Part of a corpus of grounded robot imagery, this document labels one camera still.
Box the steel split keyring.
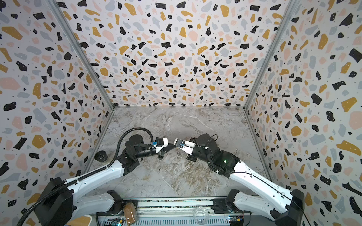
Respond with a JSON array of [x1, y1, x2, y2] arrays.
[[176, 149, 183, 159]]

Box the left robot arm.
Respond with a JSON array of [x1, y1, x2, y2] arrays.
[[34, 135, 175, 226]]

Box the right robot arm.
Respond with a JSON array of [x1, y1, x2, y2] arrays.
[[174, 134, 305, 226]]

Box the black round lens cap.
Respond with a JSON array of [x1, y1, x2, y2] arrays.
[[94, 151, 108, 163]]

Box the clear glass jar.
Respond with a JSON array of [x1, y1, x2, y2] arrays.
[[193, 206, 209, 225]]

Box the brown circuit box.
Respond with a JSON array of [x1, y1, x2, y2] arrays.
[[123, 202, 138, 226]]

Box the wooden board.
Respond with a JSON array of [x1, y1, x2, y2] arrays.
[[66, 215, 92, 226]]

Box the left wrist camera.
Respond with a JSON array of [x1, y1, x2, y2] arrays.
[[151, 137, 168, 153]]

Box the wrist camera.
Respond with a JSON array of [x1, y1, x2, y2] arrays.
[[173, 138, 196, 155], [151, 137, 168, 153]]

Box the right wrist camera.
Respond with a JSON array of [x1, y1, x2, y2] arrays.
[[173, 138, 196, 155]]

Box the black corrugated cable conduit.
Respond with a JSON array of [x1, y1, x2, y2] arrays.
[[16, 127, 155, 226]]

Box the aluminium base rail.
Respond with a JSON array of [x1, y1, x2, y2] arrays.
[[93, 196, 292, 226]]

